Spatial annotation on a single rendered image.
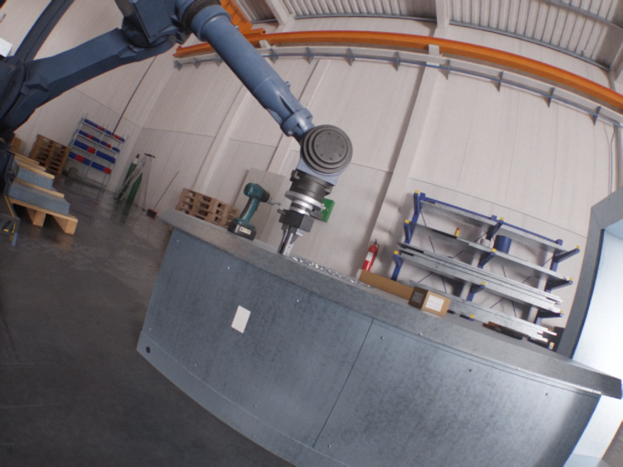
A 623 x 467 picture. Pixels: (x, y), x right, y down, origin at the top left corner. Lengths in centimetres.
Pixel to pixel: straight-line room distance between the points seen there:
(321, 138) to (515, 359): 88
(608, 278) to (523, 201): 443
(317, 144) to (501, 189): 539
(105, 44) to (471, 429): 208
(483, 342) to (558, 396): 36
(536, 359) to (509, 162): 571
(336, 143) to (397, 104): 602
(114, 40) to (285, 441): 182
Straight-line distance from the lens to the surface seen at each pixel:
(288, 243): 99
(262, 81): 108
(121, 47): 157
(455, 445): 99
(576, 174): 696
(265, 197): 130
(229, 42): 118
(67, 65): 169
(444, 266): 466
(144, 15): 131
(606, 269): 194
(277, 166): 690
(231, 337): 103
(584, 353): 189
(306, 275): 84
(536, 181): 644
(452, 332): 81
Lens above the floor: 69
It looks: 4 degrees up
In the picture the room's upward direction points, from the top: 21 degrees clockwise
